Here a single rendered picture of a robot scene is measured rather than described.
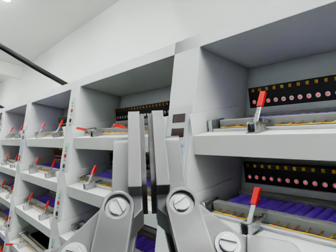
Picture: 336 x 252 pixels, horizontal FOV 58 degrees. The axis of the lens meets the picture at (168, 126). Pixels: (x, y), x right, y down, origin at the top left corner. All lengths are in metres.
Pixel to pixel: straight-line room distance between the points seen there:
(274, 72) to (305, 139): 0.34
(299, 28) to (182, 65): 0.29
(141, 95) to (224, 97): 0.55
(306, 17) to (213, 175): 0.40
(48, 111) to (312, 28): 1.64
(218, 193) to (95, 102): 0.76
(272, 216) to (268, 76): 0.38
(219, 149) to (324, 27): 0.31
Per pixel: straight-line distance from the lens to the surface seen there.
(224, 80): 0.82
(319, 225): 0.61
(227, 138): 0.64
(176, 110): 0.76
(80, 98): 1.33
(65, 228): 1.34
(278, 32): 0.69
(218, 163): 0.78
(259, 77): 0.88
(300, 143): 0.56
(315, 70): 0.80
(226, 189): 0.81
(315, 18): 0.65
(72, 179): 1.32
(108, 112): 1.38
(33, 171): 1.82
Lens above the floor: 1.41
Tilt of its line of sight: 8 degrees up
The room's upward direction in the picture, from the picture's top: 6 degrees clockwise
